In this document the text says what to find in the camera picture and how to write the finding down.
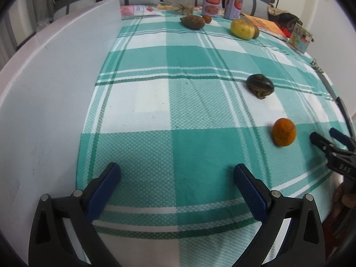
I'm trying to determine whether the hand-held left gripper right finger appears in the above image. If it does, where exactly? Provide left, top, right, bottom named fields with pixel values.
left=232, top=164, right=326, bottom=267

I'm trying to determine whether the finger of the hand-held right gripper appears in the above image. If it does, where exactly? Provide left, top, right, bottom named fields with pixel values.
left=330, top=127, right=356, bottom=148
left=309, top=131, right=336, bottom=158

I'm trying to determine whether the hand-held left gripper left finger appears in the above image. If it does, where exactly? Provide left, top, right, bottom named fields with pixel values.
left=28, top=162, right=122, bottom=267

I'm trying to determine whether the small orange mandarin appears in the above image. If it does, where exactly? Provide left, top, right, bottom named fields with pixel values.
left=272, top=118, right=297, bottom=147

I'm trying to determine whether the dark avocado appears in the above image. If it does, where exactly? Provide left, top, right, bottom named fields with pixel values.
left=246, top=74, right=274, bottom=100

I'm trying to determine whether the brown sweet potato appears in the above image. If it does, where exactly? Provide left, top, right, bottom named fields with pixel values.
left=180, top=15, right=206, bottom=30

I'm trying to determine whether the person's right hand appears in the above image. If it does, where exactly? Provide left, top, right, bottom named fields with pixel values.
left=332, top=184, right=356, bottom=220

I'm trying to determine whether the bunch of keys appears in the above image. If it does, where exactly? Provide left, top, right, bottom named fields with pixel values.
left=310, top=59, right=324, bottom=74

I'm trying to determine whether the green plaid tablecloth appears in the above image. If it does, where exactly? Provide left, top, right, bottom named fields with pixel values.
left=76, top=7, right=356, bottom=265

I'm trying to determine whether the white board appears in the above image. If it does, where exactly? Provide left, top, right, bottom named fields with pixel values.
left=0, top=0, right=123, bottom=259

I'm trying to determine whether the pale printed tin can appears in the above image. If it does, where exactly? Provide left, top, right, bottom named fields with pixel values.
left=288, top=23, right=313, bottom=55

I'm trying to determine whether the dark bag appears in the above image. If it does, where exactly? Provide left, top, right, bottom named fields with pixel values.
left=268, top=6, right=302, bottom=30

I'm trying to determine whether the orange book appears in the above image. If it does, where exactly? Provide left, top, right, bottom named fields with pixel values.
left=241, top=12, right=291, bottom=42

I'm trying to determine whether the purple printed can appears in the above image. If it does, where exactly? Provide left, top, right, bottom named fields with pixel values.
left=224, top=0, right=243, bottom=20
left=202, top=0, right=222, bottom=17

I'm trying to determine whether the pink packet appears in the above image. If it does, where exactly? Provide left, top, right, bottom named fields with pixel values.
left=120, top=5, right=134, bottom=20

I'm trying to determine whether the white packet with red print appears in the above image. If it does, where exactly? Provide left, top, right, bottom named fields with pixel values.
left=133, top=5, right=164, bottom=17

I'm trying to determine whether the grey curtain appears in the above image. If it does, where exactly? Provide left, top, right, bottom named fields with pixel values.
left=0, top=0, right=56, bottom=70

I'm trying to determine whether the floral bed sheet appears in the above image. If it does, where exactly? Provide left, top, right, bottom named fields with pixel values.
left=156, top=1, right=231, bottom=16

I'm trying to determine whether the clear jar with black lid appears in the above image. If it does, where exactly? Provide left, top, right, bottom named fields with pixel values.
left=173, top=0, right=197, bottom=16

